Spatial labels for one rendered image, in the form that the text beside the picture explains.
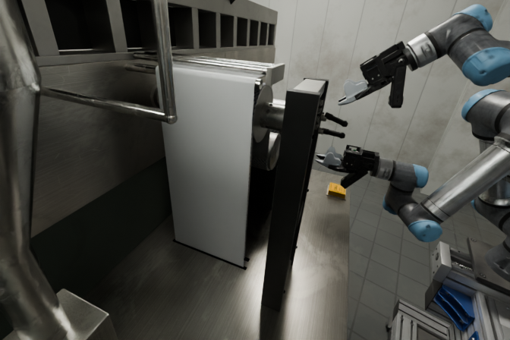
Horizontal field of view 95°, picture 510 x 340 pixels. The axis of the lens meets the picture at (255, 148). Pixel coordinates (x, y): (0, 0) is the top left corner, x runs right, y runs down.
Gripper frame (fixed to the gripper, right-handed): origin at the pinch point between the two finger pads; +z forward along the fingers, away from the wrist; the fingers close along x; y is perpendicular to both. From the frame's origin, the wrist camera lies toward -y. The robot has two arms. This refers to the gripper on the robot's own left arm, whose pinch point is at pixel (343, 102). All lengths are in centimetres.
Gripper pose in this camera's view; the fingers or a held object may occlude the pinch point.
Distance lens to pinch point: 78.6
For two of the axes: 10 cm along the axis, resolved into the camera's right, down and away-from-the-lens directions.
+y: -5.5, -8.2, -1.4
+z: -7.5, 4.2, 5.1
